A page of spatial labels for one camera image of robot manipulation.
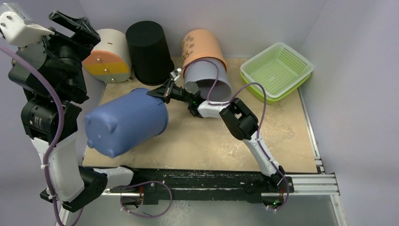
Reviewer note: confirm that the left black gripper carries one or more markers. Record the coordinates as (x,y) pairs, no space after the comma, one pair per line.
(85,37)

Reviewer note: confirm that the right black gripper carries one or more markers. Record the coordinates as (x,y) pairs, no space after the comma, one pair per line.
(168,90)

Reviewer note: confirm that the black ribbed bucket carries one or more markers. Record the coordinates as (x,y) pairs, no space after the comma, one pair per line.
(149,52)

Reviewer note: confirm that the grey bucket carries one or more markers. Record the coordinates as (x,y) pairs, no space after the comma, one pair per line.
(211,77)

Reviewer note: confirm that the orange cartoon bucket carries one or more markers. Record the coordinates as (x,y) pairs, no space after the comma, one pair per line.
(201,43)

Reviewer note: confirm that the large blue bucket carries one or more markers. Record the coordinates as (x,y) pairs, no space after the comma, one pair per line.
(117,126)

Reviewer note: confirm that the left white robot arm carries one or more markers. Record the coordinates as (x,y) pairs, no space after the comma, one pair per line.
(49,119)

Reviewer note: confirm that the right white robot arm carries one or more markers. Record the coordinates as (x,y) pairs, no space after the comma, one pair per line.
(241,122)

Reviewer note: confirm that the beige drum orange yellow face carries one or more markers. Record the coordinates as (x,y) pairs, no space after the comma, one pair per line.
(110,60)

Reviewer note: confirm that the green white strainer basket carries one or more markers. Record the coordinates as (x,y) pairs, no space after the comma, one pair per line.
(279,69)

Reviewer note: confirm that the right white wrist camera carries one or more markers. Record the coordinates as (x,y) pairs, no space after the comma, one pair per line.
(175,74)

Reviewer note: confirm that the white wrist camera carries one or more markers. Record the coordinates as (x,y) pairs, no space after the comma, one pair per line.
(175,74)
(18,28)

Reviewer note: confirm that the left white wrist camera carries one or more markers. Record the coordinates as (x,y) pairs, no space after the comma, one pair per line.
(18,28)

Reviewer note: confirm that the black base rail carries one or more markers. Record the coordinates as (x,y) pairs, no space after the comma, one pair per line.
(155,185)

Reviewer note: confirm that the aluminium frame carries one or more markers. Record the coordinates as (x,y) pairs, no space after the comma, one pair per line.
(193,143)

